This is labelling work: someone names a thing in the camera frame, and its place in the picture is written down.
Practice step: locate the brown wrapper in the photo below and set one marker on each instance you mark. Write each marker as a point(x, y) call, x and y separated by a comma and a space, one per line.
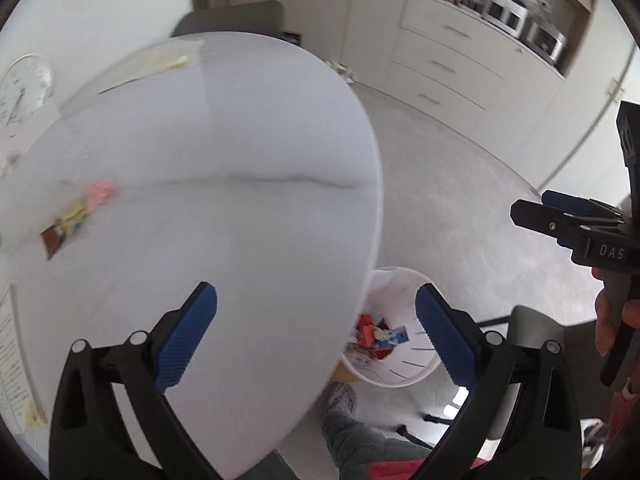
point(55, 240)

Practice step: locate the red wrapper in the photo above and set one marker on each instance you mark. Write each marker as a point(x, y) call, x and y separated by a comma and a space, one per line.
point(366, 331)

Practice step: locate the yellow paper ball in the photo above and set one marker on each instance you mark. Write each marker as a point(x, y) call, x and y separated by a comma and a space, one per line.
point(76, 216)

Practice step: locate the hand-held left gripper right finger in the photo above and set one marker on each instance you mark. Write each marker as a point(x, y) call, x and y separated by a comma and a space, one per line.
point(445, 332)

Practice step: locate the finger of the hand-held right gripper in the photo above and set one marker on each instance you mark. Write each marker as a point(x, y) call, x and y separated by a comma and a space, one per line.
point(575, 204)
point(545, 222)

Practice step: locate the open yellow notebook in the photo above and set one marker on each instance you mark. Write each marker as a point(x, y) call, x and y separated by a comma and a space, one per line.
point(145, 67)

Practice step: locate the person's red clothing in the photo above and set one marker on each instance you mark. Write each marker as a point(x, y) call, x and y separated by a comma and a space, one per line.
point(395, 471)

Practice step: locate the blue snack wrapper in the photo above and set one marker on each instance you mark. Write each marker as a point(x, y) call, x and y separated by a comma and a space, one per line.
point(392, 337)

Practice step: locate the person's leg in grey pants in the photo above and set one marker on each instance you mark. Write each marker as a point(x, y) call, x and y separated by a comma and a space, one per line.
point(350, 435)

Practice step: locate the white waste bin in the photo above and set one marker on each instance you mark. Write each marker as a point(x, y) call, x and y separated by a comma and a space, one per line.
point(395, 290)

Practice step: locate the open illustrated book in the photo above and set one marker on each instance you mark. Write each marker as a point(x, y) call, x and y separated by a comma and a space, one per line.
point(12, 360)

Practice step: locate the round silver wall clock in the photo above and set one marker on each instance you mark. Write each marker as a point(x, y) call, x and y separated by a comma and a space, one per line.
point(22, 87)

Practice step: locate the pink paper ball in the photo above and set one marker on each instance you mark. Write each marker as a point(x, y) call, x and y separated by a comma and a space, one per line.
point(102, 194)

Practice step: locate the person's right hand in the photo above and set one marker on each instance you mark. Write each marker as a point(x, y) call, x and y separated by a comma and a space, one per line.
point(601, 320)

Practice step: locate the beige drawer cabinet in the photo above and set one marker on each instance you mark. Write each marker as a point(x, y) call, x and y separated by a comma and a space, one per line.
point(450, 60)

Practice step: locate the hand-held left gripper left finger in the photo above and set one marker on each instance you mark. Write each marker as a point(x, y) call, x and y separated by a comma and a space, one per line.
point(186, 330)

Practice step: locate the grey chair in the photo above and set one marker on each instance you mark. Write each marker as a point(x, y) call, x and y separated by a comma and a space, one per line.
point(230, 17)

